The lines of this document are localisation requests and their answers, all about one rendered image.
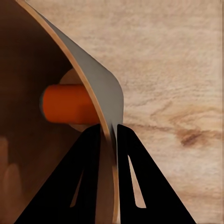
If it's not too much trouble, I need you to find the trash can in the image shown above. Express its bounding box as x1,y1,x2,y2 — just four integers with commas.
0,0,124,224

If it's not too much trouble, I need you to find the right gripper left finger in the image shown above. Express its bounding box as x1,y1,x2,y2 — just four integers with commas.
14,124,101,224

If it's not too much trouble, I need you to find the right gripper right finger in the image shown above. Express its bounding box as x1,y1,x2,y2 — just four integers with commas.
117,125,196,224

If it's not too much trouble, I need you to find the can of soda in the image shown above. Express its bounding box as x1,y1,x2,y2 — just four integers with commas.
39,84,101,126

